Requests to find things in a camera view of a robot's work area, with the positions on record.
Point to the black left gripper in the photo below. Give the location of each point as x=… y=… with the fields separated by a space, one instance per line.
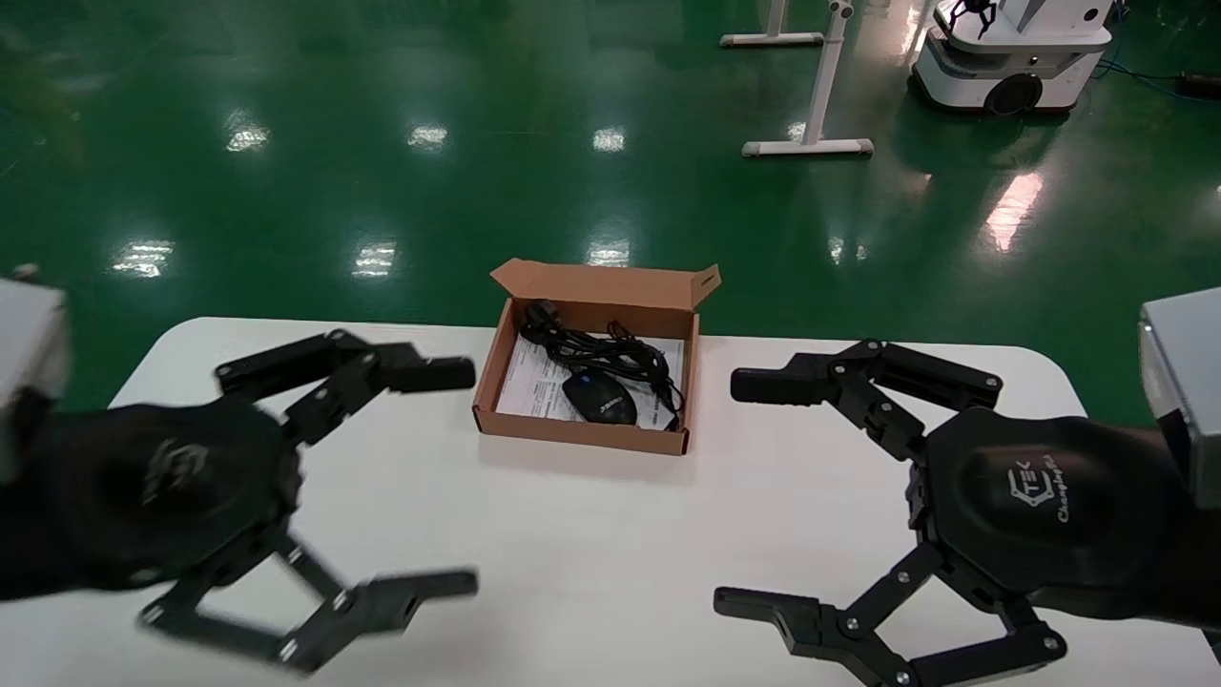
x=162 y=487

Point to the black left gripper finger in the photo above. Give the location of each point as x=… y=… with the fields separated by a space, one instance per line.
x=420 y=372

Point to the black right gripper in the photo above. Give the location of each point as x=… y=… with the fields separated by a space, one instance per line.
x=1040 y=506

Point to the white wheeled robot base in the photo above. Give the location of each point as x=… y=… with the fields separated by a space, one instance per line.
x=1011 y=57

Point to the brown cardboard box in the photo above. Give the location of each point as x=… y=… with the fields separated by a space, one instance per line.
x=591 y=284

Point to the white printed instruction sheet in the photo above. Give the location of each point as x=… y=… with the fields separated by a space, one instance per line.
x=529 y=386

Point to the white table leg stand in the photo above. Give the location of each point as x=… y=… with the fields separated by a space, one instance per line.
x=820 y=95
x=773 y=36

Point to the black power adapter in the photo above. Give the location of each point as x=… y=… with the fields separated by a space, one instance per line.
x=1200 y=84

